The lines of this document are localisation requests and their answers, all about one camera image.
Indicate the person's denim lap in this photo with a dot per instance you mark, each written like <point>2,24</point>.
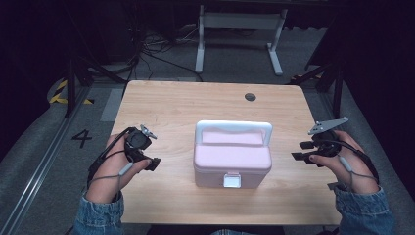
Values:
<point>231,232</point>

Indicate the black metal stand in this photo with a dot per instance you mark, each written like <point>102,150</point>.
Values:
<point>329,81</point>
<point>80,75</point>

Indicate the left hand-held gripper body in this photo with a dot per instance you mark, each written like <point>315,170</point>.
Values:
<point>137,143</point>

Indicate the white metal table frame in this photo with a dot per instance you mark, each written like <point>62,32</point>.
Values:
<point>241,21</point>

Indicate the yellow and black floor tape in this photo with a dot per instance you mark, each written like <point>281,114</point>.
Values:
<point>62,94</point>

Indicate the person's left hand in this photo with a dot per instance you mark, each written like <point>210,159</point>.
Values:
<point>109,173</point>

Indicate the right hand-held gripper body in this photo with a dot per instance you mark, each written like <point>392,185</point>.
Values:
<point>326,140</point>

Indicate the person's right hand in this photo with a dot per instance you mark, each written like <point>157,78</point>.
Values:
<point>354,166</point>

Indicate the metal floor rail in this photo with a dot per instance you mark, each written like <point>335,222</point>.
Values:
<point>36,173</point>

